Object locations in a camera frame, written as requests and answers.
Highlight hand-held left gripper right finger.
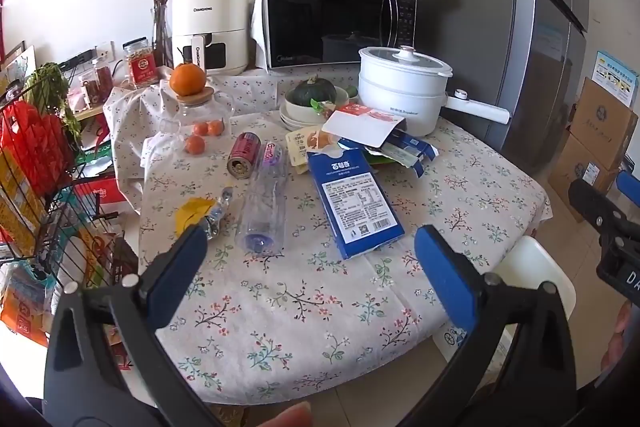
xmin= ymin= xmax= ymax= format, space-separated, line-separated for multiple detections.
xmin=395 ymin=224 xmax=591 ymax=427

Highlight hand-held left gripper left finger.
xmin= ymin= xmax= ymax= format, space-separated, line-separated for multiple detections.
xmin=44 ymin=223 xmax=226 ymax=427

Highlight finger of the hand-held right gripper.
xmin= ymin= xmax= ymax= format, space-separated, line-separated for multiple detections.
xmin=568 ymin=178 xmax=640 ymax=240
xmin=616 ymin=170 xmax=640 ymax=210

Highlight white plastic bin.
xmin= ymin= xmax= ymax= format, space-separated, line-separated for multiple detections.
xmin=432 ymin=235 xmax=577 ymax=368

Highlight blue carton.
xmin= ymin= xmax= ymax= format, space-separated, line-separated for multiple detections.
xmin=306 ymin=146 xmax=406 ymax=261

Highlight person's right hand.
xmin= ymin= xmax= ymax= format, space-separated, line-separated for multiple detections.
xmin=601 ymin=299 xmax=635 ymax=372

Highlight person's left hand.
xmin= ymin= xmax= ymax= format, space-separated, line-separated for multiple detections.
xmin=259 ymin=399 xmax=313 ymax=427

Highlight brown cardboard box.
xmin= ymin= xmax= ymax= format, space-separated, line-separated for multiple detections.
xmin=570 ymin=77 xmax=640 ymax=171
xmin=547 ymin=129 xmax=622 ymax=224

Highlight yellow wrapper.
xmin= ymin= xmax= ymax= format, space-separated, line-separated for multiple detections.
xmin=175 ymin=198 xmax=217 ymax=238

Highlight clear foil wrapper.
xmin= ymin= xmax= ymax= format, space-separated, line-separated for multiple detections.
xmin=204 ymin=188 xmax=236 ymax=241

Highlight flat red box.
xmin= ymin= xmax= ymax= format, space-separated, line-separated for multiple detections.
xmin=70 ymin=177 xmax=129 ymax=219

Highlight clear plastic bottle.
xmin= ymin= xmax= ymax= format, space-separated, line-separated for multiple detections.
xmin=235 ymin=142 xmax=290 ymax=256

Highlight blue and white printed box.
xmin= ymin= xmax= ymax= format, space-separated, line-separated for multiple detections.
xmin=592 ymin=51 xmax=640 ymax=108

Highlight blue and white small box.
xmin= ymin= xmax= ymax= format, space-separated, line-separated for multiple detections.
xmin=365 ymin=132 xmax=440 ymax=178

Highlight red drink can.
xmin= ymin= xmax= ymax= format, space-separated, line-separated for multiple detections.
xmin=227 ymin=132 xmax=265 ymax=179

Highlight glass teapot with wooden lid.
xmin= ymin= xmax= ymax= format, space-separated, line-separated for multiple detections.
xmin=160 ymin=88 xmax=236 ymax=144

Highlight orange snack packet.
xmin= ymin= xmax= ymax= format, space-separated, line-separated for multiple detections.
xmin=0 ymin=299 xmax=52 ymax=349

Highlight beige snack packet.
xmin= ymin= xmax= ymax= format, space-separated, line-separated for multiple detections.
xmin=286 ymin=125 xmax=342 ymax=176

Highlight stack of white plates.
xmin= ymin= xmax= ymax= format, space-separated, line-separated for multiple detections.
xmin=278 ymin=104 xmax=327 ymax=133

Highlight white electric pot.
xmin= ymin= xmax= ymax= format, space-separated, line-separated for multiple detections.
xmin=357 ymin=46 xmax=511 ymax=138

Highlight large orange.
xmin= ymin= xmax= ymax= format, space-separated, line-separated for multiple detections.
xmin=169 ymin=62 xmax=207 ymax=97

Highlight red plastic bag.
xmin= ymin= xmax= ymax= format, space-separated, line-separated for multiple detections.
xmin=0 ymin=101 xmax=77 ymax=188

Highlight beige bowl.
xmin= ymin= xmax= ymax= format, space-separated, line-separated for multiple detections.
xmin=283 ymin=85 xmax=350 ymax=120

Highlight small red spice jar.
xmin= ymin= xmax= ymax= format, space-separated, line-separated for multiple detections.
xmin=80 ymin=57 xmax=114 ymax=108

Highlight glass jar with red label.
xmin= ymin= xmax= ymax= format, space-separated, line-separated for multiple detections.
xmin=122 ymin=37 xmax=157 ymax=90

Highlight green squash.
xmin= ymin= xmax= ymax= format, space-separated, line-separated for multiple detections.
xmin=286 ymin=75 xmax=337 ymax=108

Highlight green leafy vegetables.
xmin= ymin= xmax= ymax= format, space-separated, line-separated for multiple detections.
xmin=23 ymin=62 xmax=82 ymax=142

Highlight glass vase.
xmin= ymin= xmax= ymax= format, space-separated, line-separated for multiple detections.
xmin=151 ymin=4 xmax=176 ymax=68

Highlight grey refrigerator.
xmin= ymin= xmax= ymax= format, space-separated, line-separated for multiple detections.
xmin=404 ymin=0 xmax=589 ymax=168

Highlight white air fryer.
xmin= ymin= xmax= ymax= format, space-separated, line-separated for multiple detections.
xmin=171 ymin=0 xmax=250 ymax=76

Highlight black microwave oven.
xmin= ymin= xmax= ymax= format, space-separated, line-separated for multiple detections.
xmin=252 ymin=0 xmax=419 ymax=76

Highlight black wire rack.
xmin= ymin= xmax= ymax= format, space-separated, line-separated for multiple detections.
xmin=0 ymin=77 xmax=151 ymax=290

